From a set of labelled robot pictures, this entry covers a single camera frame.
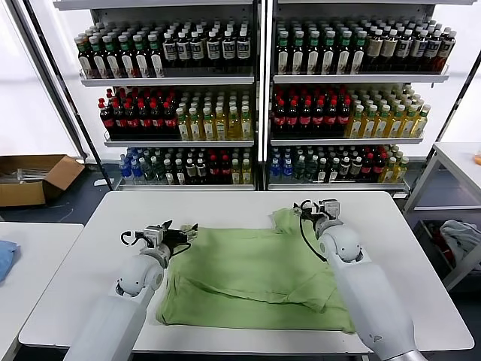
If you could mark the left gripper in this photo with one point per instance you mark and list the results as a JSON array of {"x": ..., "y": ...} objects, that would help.
[{"x": 174, "y": 240}]

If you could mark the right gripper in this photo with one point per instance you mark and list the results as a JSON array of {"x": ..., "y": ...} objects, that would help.
[{"x": 317, "y": 217}]

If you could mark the green polo shirt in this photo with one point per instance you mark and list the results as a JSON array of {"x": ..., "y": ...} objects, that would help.
[{"x": 244, "y": 267}]

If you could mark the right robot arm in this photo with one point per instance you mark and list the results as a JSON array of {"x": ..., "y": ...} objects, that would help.
[{"x": 360, "y": 282}]

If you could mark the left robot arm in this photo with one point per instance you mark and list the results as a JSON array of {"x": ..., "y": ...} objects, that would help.
[{"x": 139, "y": 274}]

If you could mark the clear green water bottle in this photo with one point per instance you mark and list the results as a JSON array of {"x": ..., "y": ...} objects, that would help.
[
  {"x": 149, "y": 171},
  {"x": 310, "y": 171},
  {"x": 158, "y": 172},
  {"x": 299, "y": 171}
]

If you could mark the blue drink bottle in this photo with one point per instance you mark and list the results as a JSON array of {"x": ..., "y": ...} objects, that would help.
[
  {"x": 126, "y": 169},
  {"x": 137, "y": 170},
  {"x": 287, "y": 170},
  {"x": 275, "y": 170}
]

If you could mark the small dark bottle white cap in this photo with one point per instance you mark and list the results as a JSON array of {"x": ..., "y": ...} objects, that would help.
[
  {"x": 191, "y": 173},
  {"x": 201, "y": 173},
  {"x": 170, "y": 173},
  {"x": 322, "y": 172},
  {"x": 180, "y": 173},
  {"x": 355, "y": 169},
  {"x": 344, "y": 170},
  {"x": 333, "y": 172}
]

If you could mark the yellow drink bottle white cap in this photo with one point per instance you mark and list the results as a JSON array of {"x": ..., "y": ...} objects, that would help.
[
  {"x": 209, "y": 128},
  {"x": 381, "y": 126},
  {"x": 409, "y": 125},
  {"x": 389, "y": 172},
  {"x": 246, "y": 173},
  {"x": 235, "y": 127},
  {"x": 401, "y": 171},
  {"x": 183, "y": 128},
  {"x": 368, "y": 126},
  {"x": 354, "y": 126},
  {"x": 421, "y": 124},
  {"x": 395, "y": 126},
  {"x": 221, "y": 127},
  {"x": 196, "y": 128},
  {"x": 247, "y": 127},
  {"x": 236, "y": 173}
]

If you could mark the red-capped cola bottle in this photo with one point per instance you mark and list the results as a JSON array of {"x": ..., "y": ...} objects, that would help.
[
  {"x": 280, "y": 120},
  {"x": 319, "y": 120},
  {"x": 293, "y": 120},
  {"x": 107, "y": 122},
  {"x": 306, "y": 120},
  {"x": 158, "y": 123},
  {"x": 132, "y": 123},
  {"x": 145, "y": 123},
  {"x": 377, "y": 167},
  {"x": 225, "y": 171},
  {"x": 120, "y": 122},
  {"x": 344, "y": 119},
  {"x": 366, "y": 168},
  {"x": 171, "y": 123},
  {"x": 214, "y": 171},
  {"x": 332, "y": 119}
]

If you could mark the white paper scrap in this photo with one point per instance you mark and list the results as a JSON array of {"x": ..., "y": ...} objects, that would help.
[{"x": 100, "y": 183}]

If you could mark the dark storage bin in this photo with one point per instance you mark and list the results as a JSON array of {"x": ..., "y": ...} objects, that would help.
[{"x": 428, "y": 244}]

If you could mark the red cloth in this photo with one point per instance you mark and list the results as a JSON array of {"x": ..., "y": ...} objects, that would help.
[{"x": 436, "y": 233}]

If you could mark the white side table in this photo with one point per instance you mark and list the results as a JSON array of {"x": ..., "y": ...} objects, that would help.
[{"x": 37, "y": 255}]

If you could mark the white metal shelf unit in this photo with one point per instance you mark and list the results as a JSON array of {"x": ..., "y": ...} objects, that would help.
[
  {"x": 169, "y": 82},
  {"x": 357, "y": 79}
]

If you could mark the dark bottle with green cap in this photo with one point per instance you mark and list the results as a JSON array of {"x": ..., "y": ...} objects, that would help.
[
  {"x": 128, "y": 61},
  {"x": 328, "y": 56},
  {"x": 87, "y": 62},
  {"x": 282, "y": 56},
  {"x": 142, "y": 61},
  {"x": 357, "y": 55},
  {"x": 343, "y": 56},
  {"x": 100, "y": 62},
  {"x": 297, "y": 56},
  {"x": 156, "y": 61},
  {"x": 312, "y": 57},
  {"x": 114, "y": 62}
]

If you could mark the metal rods bundle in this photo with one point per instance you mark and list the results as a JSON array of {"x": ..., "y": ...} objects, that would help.
[{"x": 30, "y": 176}]

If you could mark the open cardboard box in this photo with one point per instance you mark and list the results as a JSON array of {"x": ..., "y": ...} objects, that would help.
[{"x": 22, "y": 195}]

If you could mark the grey crumpled cloth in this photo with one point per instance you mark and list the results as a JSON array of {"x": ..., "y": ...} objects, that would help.
[{"x": 460, "y": 237}]

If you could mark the dark bottle white blue label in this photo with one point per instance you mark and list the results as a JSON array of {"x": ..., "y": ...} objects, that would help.
[
  {"x": 244, "y": 51},
  {"x": 197, "y": 52},
  {"x": 404, "y": 49},
  {"x": 229, "y": 51},
  {"x": 184, "y": 52},
  {"x": 213, "y": 52},
  {"x": 418, "y": 49},
  {"x": 445, "y": 48},
  {"x": 432, "y": 49},
  {"x": 170, "y": 52}
]

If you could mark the blue folded cloth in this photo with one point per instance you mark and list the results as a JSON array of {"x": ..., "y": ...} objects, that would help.
[{"x": 5, "y": 259}]

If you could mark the dark bottle with beige label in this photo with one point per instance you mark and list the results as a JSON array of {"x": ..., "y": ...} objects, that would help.
[
  {"x": 374, "y": 50},
  {"x": 389, "y": 50}
]

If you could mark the black slanted pole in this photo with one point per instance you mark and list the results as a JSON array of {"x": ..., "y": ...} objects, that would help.
[
  {"x": 67, "y": 90},
  {"x": 450, "y": 113}
]

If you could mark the small orange object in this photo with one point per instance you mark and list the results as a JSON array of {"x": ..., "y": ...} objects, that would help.
[{"x": 477, "y": 158}]

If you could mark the grey slanted pole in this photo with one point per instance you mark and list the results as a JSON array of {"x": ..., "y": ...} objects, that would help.
[{"x": 55, "y": 94}]

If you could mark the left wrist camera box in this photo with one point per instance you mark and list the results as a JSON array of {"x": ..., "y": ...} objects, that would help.
[{"x": 154, "y": 235}]

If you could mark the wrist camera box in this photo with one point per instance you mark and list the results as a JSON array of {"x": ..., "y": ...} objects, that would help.
[
  {"x": 154, "y": 235},
  {"x": 332, "y": 209}
]

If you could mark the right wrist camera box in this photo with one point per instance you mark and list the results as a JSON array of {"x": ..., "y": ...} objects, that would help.
[{"x": 332, "y": 209}]

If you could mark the grey metal frame table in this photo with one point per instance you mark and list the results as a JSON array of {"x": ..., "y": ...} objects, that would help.
[{"x": 451, "y": 154}]

